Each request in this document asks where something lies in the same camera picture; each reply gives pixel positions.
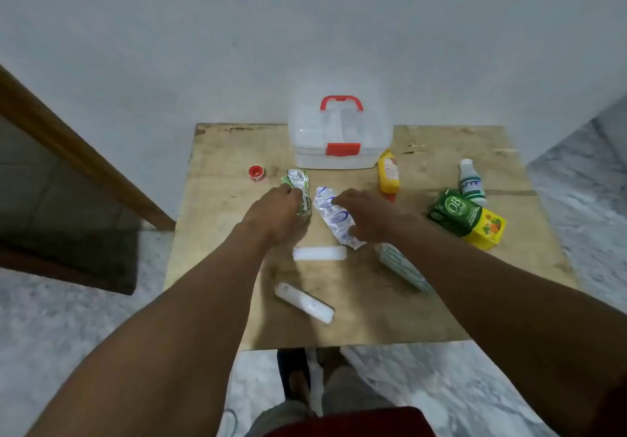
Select person's left hand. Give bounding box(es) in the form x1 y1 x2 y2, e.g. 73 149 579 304
238 184 311 256

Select dark brown door post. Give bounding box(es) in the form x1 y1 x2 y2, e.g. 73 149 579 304
0 243 140 295

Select long printed gauze roll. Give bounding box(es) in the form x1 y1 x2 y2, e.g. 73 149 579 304
281 167 314 217

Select person's left forearm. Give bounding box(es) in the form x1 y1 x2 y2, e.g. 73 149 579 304
27 224 295 437

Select person's red shirt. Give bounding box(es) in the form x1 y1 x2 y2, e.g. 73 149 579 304
266 406 437 437

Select white bottle green label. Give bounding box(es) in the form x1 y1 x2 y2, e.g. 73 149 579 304
458 158 489 207

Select green and yellow carton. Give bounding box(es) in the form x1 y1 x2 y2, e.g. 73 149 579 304
426 188 508 252

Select person's grey shorts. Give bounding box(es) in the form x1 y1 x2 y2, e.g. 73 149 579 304
244 365 398 437

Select yellow bottle white cap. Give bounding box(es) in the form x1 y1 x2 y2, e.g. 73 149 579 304
377 149 400 195

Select person's right hand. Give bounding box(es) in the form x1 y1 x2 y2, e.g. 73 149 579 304
332 188 422 246

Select black sandal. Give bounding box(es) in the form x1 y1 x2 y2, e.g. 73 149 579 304
277 348 314 403

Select clear plastic first-aid box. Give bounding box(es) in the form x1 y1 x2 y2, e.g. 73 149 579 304
287 79 394 171

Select teal striped bandage pack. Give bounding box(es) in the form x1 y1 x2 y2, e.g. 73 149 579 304
375 242 436 295

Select short white gauze roll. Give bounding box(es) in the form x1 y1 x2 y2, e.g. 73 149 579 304
274 282 336 325
292 245 348 262

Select person's right forearm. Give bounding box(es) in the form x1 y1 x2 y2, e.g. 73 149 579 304
387 216 627 437

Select light brown door frame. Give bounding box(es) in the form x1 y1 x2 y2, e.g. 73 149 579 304
0 64 176 232

